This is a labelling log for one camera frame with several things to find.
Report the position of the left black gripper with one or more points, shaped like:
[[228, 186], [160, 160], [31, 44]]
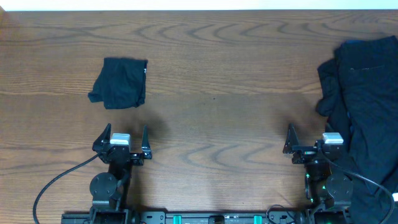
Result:
[[147, 153]]

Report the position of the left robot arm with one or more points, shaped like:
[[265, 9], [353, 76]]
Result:
[[110, 189]]

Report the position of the small folded black garment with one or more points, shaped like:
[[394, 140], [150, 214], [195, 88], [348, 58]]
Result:
[[121, 83]]

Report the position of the black garment under pile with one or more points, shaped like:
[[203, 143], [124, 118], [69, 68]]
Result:
[[332, 104]]

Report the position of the black shorts with white trim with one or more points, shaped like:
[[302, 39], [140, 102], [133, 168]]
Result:
[[367, 75]]

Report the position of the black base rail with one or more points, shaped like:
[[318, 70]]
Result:
[[185, 218]]

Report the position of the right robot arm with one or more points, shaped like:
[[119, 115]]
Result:
[[328, 191]]

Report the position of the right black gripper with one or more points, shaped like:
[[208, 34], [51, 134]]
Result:
[[292, 146]]

